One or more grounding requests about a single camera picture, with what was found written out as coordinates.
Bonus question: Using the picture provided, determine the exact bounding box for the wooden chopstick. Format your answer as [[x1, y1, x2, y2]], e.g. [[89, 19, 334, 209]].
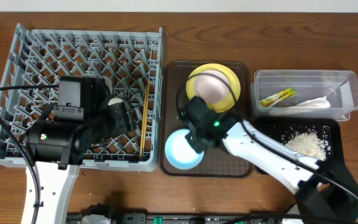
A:
[[139, 79, 151, 160], [140, 81, 151, 156]]

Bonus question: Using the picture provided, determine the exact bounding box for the light blue bowl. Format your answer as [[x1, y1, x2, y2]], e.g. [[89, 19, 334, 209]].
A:
[[165, 129, 204, 170]]

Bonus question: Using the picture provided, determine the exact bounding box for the pink bowl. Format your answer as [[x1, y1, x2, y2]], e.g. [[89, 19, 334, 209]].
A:
[[194, 70, 229, 104]]

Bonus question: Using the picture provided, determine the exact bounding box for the green snack wrapper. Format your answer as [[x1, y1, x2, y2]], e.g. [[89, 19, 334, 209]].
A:
[[259, 88, 296, 108]]

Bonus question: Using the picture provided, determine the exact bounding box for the white napkin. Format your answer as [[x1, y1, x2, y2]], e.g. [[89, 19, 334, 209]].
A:
[[292, 96, 331, 108]]

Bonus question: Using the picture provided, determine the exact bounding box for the cream cup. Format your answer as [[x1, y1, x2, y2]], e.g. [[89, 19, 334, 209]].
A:
[[108, 98, 124, 106]]

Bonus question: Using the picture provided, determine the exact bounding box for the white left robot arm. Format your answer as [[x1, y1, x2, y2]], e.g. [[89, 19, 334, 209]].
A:
[[21, 98, 135, 223]]

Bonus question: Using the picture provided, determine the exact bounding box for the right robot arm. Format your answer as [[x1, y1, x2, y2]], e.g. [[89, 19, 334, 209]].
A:
[[179, 110, 358, 223]]

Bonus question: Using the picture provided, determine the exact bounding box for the grey dishwasher rack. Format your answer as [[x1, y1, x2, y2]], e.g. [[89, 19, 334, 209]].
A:
[[0, 25, 163, 172]]

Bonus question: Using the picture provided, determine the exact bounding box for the brown serving tray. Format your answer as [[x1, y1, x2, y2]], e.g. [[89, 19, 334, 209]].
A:
[[159, 61, 253, 178]]

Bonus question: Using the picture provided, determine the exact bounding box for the yellow plate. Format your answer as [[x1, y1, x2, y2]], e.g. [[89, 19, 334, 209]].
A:
[[185, 63, 241, 113]]

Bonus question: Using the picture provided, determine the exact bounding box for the spilled rice pile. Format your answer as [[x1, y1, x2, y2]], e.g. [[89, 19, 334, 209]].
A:
[[279, 125, 333, 161]]

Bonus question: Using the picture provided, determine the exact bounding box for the black tray bin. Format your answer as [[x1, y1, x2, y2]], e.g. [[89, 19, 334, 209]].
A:
[[254, 117, 344, 166]]

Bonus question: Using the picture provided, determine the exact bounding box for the clear plastic bin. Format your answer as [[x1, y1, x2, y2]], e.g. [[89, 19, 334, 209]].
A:
[[250, 70, 358, 121]]

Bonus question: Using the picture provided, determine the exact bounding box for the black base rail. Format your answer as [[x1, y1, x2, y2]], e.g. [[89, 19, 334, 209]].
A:
[[66, 212, 283, 224]]

